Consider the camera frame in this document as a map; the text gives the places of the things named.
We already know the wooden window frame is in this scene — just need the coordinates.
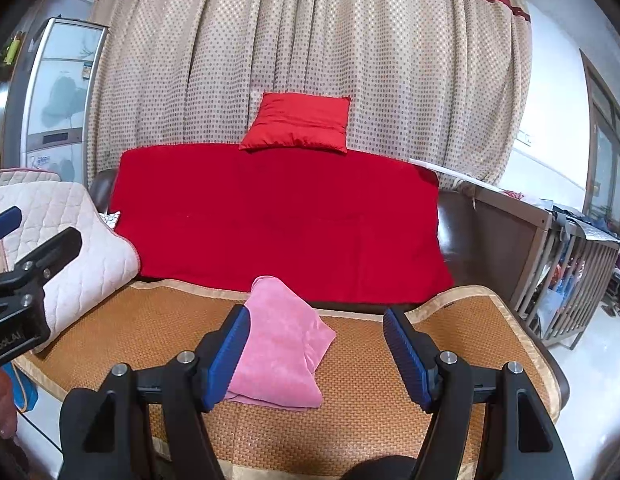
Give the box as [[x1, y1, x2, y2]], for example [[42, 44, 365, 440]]
[[579, 49, 620, 221]]

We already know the red cushion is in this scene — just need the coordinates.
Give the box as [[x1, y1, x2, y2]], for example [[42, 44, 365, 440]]
[[239, 91, 351, 154]]

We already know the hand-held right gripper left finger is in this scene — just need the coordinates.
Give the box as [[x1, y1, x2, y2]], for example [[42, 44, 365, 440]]
[[57, 304, 253, 480]]

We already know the blue and yellow container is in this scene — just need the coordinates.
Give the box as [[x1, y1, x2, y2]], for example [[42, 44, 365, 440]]
[[2, 357, 39, 413]]

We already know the white quilted pad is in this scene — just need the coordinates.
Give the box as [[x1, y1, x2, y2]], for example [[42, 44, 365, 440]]
[[0, 167, 140, 356]]

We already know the pink corduroy jacket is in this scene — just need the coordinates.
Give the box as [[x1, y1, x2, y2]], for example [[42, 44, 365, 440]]
[[224, 275, 338, 408]]

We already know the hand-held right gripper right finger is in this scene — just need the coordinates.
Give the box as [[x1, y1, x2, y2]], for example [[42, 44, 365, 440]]
[[382, 306, 576, 480]]

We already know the grey patterned cloth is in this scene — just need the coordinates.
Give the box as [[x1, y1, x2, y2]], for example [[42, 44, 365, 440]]
[[550, 205, 620, 246]]

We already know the white board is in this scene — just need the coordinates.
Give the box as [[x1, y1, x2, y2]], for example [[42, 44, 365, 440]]
[[407, 157, 506, 191]]

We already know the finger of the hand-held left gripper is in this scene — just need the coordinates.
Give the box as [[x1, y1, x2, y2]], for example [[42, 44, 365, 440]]
[[0, 226, 84, 311], [0, 206, 23, 248]]

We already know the beige dotted curtain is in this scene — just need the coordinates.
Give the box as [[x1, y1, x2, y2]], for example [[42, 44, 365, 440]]
[[84, 0, 533, 196]]

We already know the wooden crib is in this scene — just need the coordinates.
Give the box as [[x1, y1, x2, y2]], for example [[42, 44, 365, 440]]
[[472, 185, 620, 351]]

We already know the silver floral refrigerator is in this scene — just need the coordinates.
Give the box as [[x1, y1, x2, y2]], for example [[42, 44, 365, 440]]
[[2, 16, 110, 186]]

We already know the red blanket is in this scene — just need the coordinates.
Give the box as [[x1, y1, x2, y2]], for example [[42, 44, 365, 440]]
[[107, 142, 455, 306]]

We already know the woven bamboo mat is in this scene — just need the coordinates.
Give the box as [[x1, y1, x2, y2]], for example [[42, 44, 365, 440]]
[[17, 280, 563, 478]]

